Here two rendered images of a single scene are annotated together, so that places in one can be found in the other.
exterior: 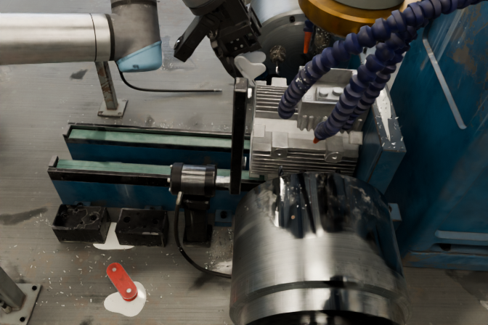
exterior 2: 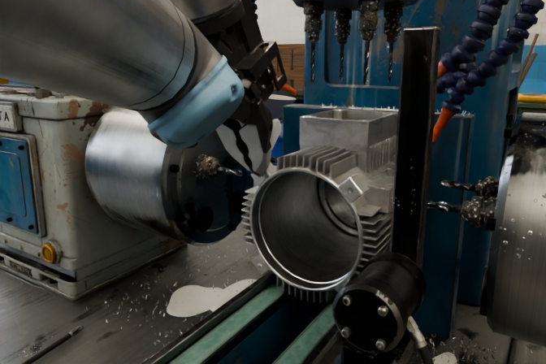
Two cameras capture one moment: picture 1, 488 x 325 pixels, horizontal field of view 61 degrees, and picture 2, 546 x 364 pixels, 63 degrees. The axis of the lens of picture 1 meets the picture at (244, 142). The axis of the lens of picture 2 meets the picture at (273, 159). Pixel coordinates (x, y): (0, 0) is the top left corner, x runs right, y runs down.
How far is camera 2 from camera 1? 0.69 m
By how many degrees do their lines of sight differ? 59
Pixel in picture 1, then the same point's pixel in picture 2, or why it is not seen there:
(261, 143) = (361, 208)
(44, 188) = not seen: outside the picture
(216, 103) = (95, 345)
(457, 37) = (383, 45)
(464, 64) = not seen: hidden behind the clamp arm
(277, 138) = (376, 184)
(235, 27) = (258, 52)
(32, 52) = not seen: outside the picture
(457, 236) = not seen: hidden behind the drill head
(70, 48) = (161, 14)
